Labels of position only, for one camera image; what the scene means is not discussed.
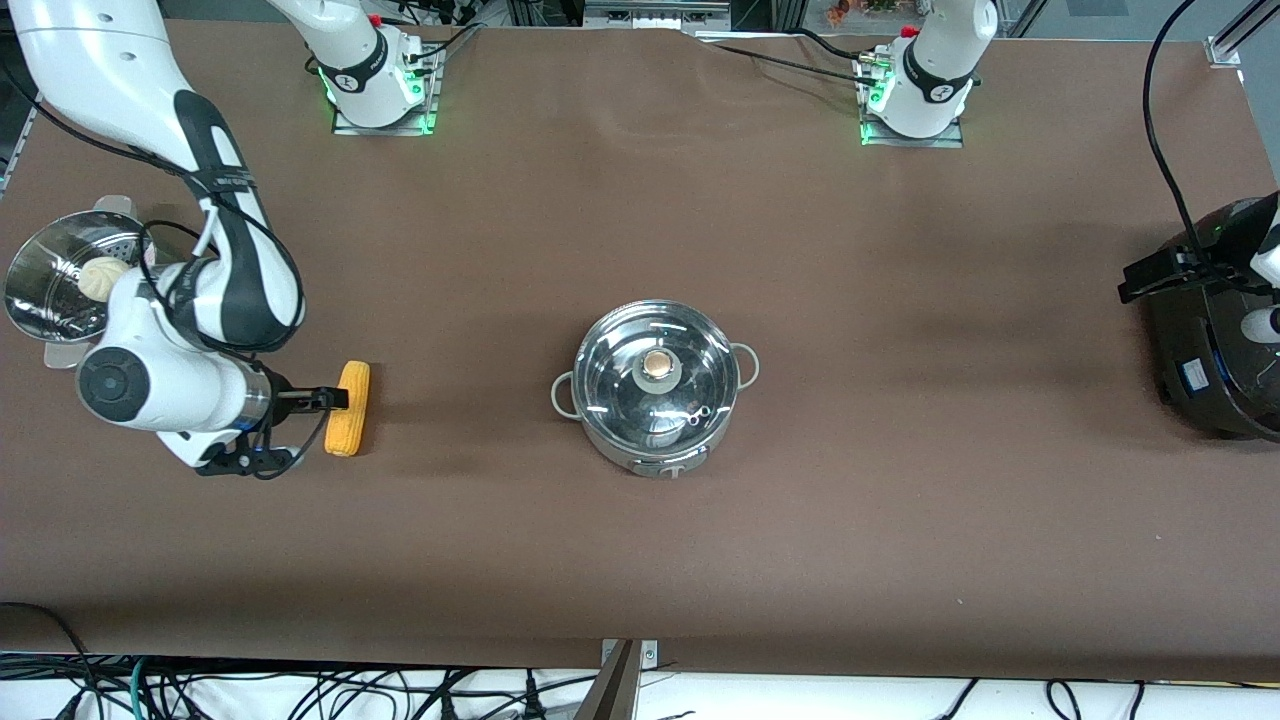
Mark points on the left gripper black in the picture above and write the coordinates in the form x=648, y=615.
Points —
x=1203, y=262

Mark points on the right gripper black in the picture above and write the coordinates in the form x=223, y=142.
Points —
x=285, y=397

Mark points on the yellow corn cob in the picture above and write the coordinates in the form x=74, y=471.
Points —
x=348, y=435

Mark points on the glass pot lid with knob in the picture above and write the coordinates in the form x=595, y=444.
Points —
x=620, y=380

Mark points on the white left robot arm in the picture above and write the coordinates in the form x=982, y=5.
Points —
x=940, y=60

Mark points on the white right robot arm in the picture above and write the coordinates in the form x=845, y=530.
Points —
x=100, y=60

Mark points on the steel steamer pot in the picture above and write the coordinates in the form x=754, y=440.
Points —
x=40, y=290

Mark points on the black rice cooker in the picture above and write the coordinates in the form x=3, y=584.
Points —
x=1200, y=380

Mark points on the aluminium corner profile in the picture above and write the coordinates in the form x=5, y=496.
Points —
x=1225, y=48

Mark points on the white steamed bun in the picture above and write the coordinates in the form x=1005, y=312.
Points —
x=100, y=278

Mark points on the brown table cover sheet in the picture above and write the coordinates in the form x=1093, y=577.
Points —
x=640, y=200

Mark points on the aluminium profile bar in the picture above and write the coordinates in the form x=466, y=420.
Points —
x=615, y=695

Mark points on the grey metal box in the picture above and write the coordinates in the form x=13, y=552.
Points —
x=650, y=15

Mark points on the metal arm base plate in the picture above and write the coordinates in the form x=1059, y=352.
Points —
x=385, y=130
x=910, y=143

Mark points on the small metal table bracket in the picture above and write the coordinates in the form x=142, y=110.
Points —
x=650, y=652

